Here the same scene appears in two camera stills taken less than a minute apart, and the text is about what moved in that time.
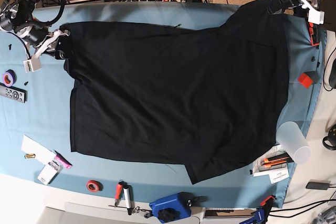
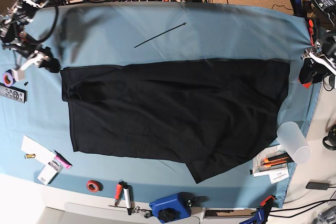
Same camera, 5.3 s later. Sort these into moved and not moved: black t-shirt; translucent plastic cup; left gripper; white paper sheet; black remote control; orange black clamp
Moved: left gripper; black t-shirt
Not moved: white paper sheet; black remote control; translucent plastic cup; orange black clamp
